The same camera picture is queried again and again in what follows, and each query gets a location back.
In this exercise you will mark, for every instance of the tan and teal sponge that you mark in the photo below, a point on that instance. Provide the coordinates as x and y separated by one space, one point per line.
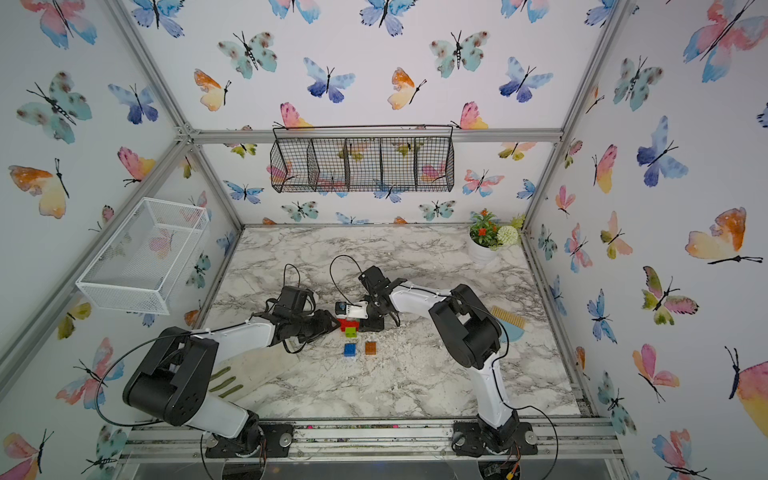
513 325

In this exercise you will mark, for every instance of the long red lego brick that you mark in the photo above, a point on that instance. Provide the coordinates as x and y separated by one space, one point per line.
347 323

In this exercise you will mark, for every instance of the black wire basket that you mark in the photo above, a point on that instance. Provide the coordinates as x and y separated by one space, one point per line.
363 159

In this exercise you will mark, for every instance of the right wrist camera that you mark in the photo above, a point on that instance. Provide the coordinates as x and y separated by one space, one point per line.
351 311

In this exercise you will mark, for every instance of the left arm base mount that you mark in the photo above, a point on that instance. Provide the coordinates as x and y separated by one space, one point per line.
258 440

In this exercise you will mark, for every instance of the aluminium front rail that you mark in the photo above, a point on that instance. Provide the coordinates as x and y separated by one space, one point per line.
434 439

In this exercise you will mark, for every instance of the potted flower plant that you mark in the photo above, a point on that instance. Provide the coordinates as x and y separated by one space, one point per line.
488 235

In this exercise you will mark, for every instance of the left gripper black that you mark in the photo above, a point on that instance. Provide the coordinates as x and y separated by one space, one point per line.
324 324

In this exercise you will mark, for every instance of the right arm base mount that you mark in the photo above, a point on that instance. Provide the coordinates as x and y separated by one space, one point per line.
495 438

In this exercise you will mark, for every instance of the white mesh basket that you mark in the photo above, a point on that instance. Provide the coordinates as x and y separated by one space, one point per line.
139 265

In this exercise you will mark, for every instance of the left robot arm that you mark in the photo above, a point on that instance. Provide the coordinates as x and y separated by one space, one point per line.
171 383

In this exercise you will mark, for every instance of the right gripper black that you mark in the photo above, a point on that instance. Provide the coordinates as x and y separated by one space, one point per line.
369 324

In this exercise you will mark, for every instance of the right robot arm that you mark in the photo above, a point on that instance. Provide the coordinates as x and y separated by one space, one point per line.
470 333

